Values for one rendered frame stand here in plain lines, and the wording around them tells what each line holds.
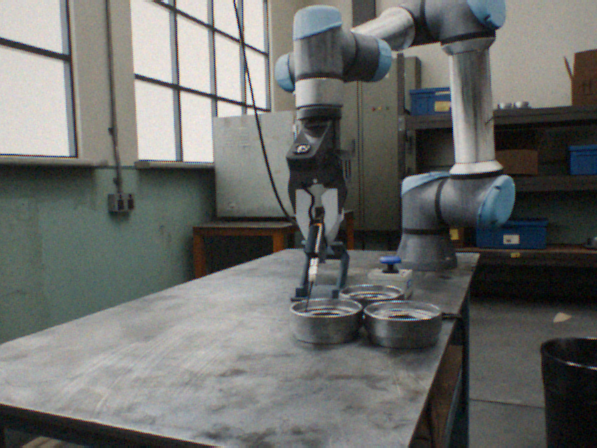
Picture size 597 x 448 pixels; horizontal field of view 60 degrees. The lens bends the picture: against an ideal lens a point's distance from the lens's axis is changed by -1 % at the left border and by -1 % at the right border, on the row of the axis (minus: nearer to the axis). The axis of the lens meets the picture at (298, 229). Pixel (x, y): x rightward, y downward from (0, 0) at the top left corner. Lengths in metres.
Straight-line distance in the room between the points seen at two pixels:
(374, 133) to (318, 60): 3.86
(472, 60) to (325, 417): 0.87
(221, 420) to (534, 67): 4.52
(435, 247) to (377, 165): 3.40
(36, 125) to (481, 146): 1.92
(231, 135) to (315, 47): 2.44
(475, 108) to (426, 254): 0.35
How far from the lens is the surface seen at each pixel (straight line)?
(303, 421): 0.51
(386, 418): 0.52
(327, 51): 0.82
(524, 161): 4.22
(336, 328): 0.71
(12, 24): 2.57
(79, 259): 2.56
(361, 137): 4.69
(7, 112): 2.46
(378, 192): 4.64
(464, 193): 1.20
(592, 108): 4.21
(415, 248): 1.27
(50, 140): 2.59
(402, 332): 0.69
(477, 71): 1.20
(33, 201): 2.39
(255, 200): 3.15
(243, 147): 3.18
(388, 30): 1.17
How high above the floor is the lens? 1.02
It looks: 5 degrees down
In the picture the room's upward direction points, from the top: 2 degrees counter-clockwise
